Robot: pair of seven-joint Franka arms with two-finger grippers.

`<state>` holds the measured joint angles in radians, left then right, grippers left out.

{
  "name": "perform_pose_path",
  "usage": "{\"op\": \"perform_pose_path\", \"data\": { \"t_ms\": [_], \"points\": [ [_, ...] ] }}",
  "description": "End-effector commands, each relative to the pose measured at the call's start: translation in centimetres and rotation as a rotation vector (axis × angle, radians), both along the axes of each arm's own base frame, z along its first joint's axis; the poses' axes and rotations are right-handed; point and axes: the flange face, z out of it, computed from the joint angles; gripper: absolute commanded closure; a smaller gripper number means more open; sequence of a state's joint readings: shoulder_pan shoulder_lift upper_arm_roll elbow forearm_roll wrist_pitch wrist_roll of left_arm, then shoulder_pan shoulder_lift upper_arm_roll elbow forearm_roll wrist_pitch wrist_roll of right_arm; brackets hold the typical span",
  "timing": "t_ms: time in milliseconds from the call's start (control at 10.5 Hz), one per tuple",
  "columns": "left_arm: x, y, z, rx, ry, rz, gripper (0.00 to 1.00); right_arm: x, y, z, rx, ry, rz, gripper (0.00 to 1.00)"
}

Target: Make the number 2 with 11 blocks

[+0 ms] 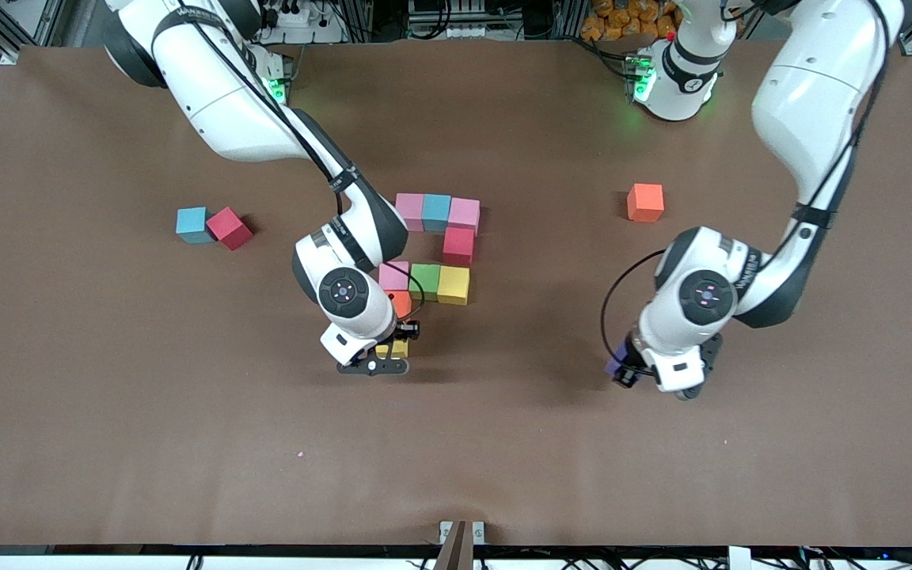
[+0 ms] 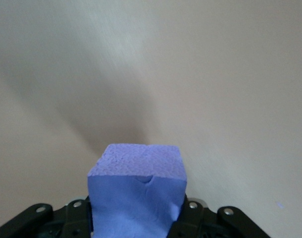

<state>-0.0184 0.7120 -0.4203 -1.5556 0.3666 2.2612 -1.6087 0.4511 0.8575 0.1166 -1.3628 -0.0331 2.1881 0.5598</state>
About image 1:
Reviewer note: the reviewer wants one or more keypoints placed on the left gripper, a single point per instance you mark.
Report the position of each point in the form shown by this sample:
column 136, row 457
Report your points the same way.
column 627, row 370

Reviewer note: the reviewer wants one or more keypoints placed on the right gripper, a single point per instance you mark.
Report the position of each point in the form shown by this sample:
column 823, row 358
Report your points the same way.
column 408, row 328

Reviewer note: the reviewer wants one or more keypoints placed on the yellow foam block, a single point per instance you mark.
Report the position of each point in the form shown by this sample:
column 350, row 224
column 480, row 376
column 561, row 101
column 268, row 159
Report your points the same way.
column 399, row 348
column 453, row 286

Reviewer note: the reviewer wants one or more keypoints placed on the purple foam block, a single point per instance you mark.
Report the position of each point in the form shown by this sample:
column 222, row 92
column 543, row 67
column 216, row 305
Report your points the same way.
column 621, row 355

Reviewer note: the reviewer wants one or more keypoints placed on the orange foam block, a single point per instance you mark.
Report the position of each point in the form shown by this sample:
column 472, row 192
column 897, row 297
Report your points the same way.
column 645, row 202
column 402, row 302

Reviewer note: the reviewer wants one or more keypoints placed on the green foam block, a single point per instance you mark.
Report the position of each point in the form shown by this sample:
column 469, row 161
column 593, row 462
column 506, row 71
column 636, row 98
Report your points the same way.
column 425, row 283

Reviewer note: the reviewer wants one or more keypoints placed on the pink foam block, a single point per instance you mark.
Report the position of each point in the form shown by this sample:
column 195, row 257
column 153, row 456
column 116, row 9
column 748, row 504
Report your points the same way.
column 412, row 212
column 394, row 276
column 464, row 214

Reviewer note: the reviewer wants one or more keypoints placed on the crimson foam block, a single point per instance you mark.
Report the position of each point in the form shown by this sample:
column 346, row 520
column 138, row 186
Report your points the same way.
column 457, row 247
column 229, row 228

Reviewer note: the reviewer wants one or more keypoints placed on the light blue foam block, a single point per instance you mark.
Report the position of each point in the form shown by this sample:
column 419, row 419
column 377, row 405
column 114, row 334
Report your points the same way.
column 193, row 225
column 437, row 212

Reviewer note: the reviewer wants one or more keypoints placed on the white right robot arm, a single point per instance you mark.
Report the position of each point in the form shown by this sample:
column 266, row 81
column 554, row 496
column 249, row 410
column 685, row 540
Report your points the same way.
column 234, row 111

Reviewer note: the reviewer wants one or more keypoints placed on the white power strip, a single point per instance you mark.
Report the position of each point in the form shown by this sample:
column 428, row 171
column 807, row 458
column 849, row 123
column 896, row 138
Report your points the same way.
column 305, row 17

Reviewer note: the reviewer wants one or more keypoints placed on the orange snack bags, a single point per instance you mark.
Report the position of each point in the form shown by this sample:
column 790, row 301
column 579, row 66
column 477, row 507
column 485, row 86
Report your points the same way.
column 622, row 20

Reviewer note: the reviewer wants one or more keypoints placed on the small metal bracket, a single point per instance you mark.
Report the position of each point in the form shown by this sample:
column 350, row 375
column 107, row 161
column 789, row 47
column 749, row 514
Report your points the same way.
column 445, row 530

